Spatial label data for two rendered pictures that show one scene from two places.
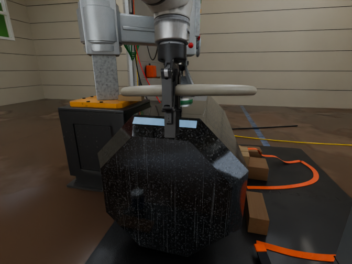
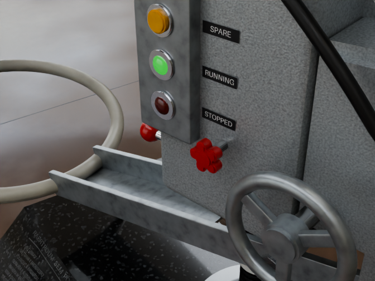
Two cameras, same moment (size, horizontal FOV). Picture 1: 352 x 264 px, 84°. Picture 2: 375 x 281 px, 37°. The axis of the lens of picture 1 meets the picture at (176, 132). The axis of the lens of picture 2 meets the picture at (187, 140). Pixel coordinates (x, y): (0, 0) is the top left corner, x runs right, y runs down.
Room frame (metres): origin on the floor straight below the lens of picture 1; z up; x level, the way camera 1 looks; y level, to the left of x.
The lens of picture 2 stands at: (1.75, -0.52, 1.59)
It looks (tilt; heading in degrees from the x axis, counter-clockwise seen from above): 34 degrees down; 134
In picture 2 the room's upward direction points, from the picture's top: 1 degrees counter-clockwise
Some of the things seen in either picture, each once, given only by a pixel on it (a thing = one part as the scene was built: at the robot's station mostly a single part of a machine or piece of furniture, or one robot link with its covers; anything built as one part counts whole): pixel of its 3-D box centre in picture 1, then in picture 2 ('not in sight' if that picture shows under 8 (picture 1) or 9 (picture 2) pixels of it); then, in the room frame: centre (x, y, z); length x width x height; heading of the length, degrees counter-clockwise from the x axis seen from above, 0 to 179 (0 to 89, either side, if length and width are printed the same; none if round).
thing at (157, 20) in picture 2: not in sight; (158, 20); (1.34, -0.14, 1.37); 0.03 x 0.01 x 0.03; 3
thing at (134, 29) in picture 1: (125, 30); not in sight; (1.89, 0.44, 1.36); 0.74 x 0.34 x 0.25; 113
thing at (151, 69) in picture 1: (152, 71); not in sight; (4.69, 0.55, 0.99); 0.50 x 0.22 x 0.33; 168
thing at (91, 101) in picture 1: (108, 100); not in sight; (1.82, 0.62, 0.76); 0.49 x 0.49 x 0.05; 78
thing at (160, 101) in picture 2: not in sight; (163, 105); (1.34, -0.14, 1.27); 0.02 x 0.01 x 0.02; 3
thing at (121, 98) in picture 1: (131, 97); not in sight; (1.71, 0.39, 0.81); 0.20 x 0.10 x 0.05; 86
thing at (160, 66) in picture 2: not in sight; (161, 64); (1.34, -0.14, 1.32); 0.02 x 0.01 x 0.02; 3
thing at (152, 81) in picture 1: (162, 95); not in sight; (4.77, 0.32, 0.43); 1.30 x 0.62 x 0.86; 168
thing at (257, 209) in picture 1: (255, 210); not in sight; (1.16, -0.57, 0.07); 0.30 x 0.12 x 0.12; 166
